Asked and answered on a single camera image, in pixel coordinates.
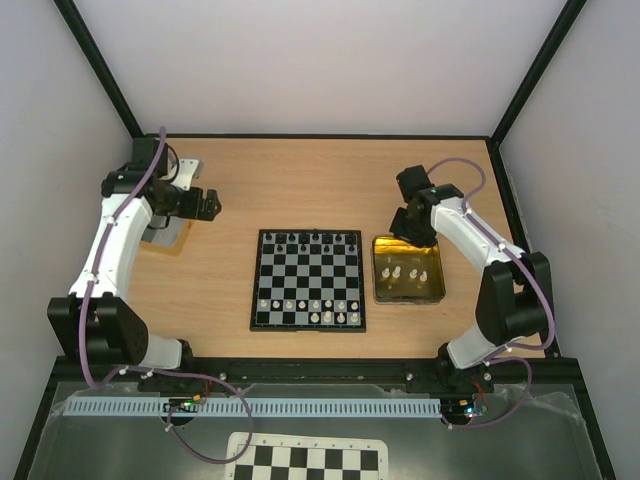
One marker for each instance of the checkered calibration board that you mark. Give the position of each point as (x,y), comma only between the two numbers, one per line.
(277,456)

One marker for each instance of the black mounting rail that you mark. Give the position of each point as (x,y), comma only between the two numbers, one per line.
(408,375)

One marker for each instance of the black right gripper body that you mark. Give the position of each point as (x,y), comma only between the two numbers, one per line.
(413,232)

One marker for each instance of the black grey chess board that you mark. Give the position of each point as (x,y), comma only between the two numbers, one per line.
(308,265)

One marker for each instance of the white slotted cable duct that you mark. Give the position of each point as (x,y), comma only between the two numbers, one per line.
(257,407)

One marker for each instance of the gold metal tray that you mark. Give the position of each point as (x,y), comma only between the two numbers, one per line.
(405,274)

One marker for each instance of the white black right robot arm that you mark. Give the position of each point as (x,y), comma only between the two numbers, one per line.
(515,295)

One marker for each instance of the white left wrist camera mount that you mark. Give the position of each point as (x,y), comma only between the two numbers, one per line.
(188,171)

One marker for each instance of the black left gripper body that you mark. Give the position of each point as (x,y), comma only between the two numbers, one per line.
(191,210)

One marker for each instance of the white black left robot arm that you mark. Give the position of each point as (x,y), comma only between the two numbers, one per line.
(151,199)

